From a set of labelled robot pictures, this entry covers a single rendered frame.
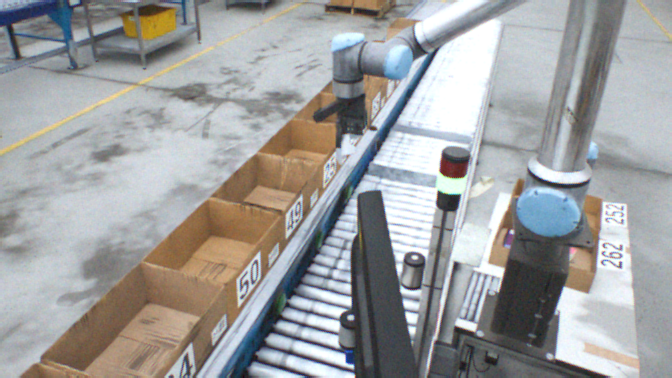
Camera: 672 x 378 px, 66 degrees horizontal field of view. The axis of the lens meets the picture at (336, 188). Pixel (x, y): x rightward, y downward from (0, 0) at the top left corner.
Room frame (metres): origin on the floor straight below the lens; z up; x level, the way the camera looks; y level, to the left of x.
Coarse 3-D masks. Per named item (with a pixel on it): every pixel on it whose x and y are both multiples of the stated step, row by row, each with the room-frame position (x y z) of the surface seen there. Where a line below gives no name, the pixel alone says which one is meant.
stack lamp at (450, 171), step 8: (440, 160) 0.82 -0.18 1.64; (440, 168) 0.81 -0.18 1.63; (448, 168) 0.80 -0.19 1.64; (456, 168) 0.79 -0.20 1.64; (464, 168) 0.80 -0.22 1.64; (440, 176) 0.81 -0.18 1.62; (448, 176) 0.80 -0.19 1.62; (456, 176) 0.79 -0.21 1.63; (464, 176) 0.80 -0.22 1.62; (440, 184) 0.81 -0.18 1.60; (448, 184) 0.80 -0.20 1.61; (456, 184) 0.79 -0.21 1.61; (464, 184) 0.80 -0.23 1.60; (448, 192) 0.79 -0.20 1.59; (456, 192) 0.79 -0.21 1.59
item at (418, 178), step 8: (376, 168) 2.37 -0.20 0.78; (384, 168) 2.35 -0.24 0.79; (392, 168) 2.34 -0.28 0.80; (400, 168) 2.33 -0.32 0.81; (376, 176) 2.36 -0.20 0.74; (384, 176) 2.35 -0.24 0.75; (392, 176) 2.34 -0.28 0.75; (400, 176) 2.33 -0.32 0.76; (408, 176) 2.32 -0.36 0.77; (416, 176) 2.30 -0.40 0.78; (424, 176) 2.29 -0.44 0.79; (432, 176) 2.28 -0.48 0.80; (416, 184) 2.30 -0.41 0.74; (424, 184) 2.29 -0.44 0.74; (432, 184) 2.28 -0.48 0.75
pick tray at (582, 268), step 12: (504, 216) 1.90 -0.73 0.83; (504, 228) 1.91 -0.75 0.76; (492, 252) 1.66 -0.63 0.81; (504, 252) 1.64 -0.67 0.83; (576, 252) 1.75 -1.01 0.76; (588, 252) 1.76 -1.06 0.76; (492, 264) 1.66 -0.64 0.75; (504, 264) 1.64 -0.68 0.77; (576, 264) 1.67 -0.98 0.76; (588, 264) 1.68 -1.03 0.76; (576, 276) 1.53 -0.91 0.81; (588, 276) 1.51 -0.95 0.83; (576, 288) 1.52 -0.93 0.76; (588, 288) 1.51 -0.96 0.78
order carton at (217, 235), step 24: (192, 216) 1.49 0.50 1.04; (216, 216) 1.58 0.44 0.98; (240, 216) 1.55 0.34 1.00; (264, 216) 1.52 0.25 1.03; (168, 240) 1.35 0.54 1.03; (192, 240) 1.47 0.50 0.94; (216, 240) 1.55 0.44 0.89; (240, 240) 1.55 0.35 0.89; (264, 240) 1.37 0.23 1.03; (168, 264) 1.33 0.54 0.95; (192, 264) 1.42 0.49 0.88; (216, 264) 1.42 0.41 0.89; (240, 264) 1.42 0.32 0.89; (264, 264) 1.37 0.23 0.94; (240, 312) 1.20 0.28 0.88
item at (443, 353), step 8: (440, 344) 0.91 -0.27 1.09; (448, 344) 0.91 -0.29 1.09; (432, 352) 0.89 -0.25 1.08; (440, 352) 0.88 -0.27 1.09; (448, 352) 0.88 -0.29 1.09; (456, 352) 0.89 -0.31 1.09; (432, 360) 0.86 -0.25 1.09; (440, 360) 0.86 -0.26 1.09; (448, 360) 0.86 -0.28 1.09; (456, 360) 0.87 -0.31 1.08; (432, 368) 0.84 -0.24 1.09; (440, 368) 0.84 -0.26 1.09; (448, 368) 0.84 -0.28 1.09; (432, 376) 0.82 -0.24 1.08; (440, 376) 0.82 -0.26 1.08; (448, 376) 0.82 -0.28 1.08
